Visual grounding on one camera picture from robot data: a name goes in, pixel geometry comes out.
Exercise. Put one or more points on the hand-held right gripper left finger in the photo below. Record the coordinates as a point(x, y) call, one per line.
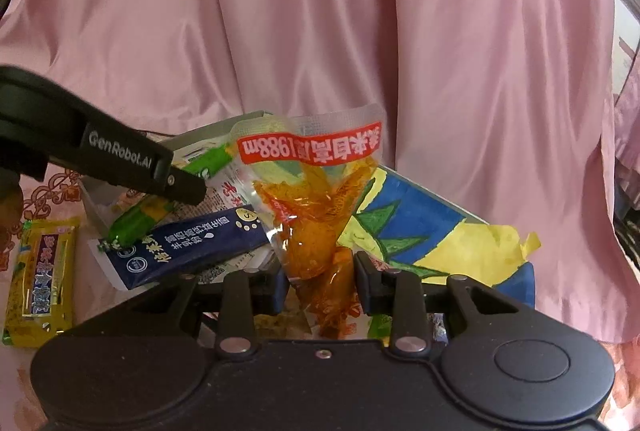
point(279, 293)

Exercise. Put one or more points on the white printed snack packet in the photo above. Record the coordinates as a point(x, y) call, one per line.
point(232, 193)

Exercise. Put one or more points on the dark blue sachet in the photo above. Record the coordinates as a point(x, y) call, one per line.
point(190, 246)

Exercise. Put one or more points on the grey cardboard box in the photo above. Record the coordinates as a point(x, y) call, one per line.
point(105, 198)

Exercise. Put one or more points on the clear orange snack packet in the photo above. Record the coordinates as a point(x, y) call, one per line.
point(310, 221)

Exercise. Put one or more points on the pink cloth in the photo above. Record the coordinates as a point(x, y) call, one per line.
point(320, 11)

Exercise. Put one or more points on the floral blanket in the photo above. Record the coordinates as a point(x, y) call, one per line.
point(55, 193)

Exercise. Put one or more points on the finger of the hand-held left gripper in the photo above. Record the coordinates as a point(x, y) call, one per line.
point(187, 187)

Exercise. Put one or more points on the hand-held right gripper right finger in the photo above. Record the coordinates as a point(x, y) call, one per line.
point(362, 286)

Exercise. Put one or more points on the green stick packet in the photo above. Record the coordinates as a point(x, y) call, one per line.
point(137, 221)

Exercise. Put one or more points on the yellow snack packet green edges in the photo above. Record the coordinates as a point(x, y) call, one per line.
point(42, 281)

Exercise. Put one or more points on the blue yellow green bag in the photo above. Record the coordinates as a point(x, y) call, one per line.
point(440, 236)

